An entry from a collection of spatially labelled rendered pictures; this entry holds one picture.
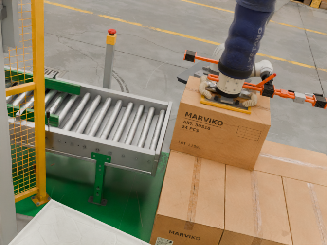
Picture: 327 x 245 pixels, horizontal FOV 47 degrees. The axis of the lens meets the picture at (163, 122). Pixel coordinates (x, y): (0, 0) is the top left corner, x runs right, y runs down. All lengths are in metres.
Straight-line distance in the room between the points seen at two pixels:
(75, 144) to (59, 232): 1.22
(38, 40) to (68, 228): 1.11
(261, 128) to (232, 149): 0.25
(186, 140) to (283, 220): 0.81
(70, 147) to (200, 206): 0.98
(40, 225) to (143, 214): 1.51
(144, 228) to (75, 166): 0.83
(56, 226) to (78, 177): 1.67
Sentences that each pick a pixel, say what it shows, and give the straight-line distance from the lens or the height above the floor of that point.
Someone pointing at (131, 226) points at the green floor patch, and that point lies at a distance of 2.87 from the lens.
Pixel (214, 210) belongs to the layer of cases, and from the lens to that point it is 2.36.
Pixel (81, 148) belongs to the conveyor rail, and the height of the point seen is 0.50.
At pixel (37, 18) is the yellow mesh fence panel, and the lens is 2.18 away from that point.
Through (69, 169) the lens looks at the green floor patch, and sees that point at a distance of 3.24.
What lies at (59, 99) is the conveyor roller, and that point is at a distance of 3.06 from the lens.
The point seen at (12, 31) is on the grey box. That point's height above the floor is 1.54.
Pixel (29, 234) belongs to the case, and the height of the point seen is 1.02.
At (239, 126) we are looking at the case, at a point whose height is 0.88.
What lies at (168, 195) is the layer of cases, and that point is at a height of 0.54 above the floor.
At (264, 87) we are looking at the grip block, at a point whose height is 1.09.
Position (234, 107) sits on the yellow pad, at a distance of 2.52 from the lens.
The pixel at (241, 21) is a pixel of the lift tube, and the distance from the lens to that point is 2.33.
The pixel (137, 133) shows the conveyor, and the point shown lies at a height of 0.49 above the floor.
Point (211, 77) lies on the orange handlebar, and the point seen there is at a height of 1.07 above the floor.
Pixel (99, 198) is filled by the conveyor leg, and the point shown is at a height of 0.06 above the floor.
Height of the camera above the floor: 2.21
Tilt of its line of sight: 34 degrees down
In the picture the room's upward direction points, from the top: 12 degrees clockwise
